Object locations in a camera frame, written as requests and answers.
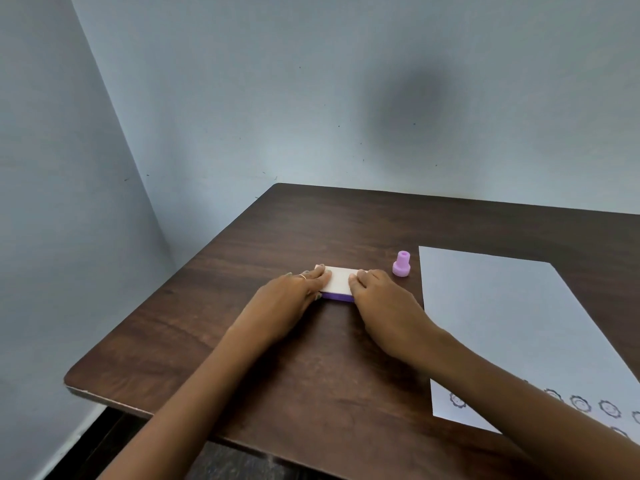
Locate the person's left hand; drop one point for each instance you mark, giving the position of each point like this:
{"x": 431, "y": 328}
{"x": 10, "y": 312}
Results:
{"x": 282, "y": 304}

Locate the purple stamp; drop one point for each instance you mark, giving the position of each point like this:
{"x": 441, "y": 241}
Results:
{"x": 401, "y": 264}

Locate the white paper sheet with stamps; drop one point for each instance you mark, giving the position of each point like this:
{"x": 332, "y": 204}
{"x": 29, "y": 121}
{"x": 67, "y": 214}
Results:
{"x": 510, "y": 334}

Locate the white and purple ink pad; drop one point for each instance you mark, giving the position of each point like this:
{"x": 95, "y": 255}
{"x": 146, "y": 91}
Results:
{"x": 340, "y": 283}

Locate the person's right hand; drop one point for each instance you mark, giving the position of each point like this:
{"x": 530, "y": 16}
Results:
{"x": 387, "y": 314}

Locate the person's right fingers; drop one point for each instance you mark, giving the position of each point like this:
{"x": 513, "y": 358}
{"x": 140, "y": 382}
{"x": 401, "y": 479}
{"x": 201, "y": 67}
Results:
{"x": 367, "y": 279}

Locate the person's left forearm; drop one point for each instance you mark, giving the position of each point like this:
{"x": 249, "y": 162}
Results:
{"x": 200, "y": 394}

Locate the person's right forearm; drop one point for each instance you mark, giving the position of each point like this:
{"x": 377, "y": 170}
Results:
{"x": 520, "y": 414}

